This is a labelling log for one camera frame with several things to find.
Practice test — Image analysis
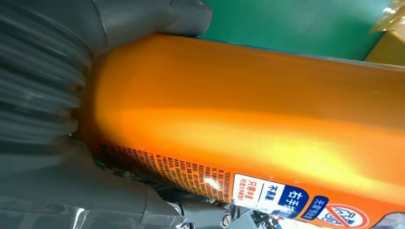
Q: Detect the clear plastic film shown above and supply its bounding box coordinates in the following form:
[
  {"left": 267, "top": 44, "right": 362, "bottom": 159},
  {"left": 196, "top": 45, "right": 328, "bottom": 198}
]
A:
[{"left": 0, "top": 196, "right": 191, "bottom": 229}]

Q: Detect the ribbed grey right arm sleeve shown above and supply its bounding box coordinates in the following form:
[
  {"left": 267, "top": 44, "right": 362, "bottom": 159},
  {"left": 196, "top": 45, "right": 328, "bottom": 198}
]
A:
[{"left": 0, "top": 0, "right": 93, "bottom": 154}]

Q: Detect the yellow cardboard box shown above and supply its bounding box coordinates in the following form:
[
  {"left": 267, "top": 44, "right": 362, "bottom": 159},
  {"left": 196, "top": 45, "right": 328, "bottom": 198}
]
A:
[{"left": 364, "top": 29, "right": 405, "bottom": 67}]

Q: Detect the crinkled clear plastic wrap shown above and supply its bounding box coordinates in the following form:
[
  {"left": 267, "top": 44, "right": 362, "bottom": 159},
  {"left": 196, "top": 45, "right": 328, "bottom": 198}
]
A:
[{"left": 369, "top": 0, "right": 405, "bottom": 34}]

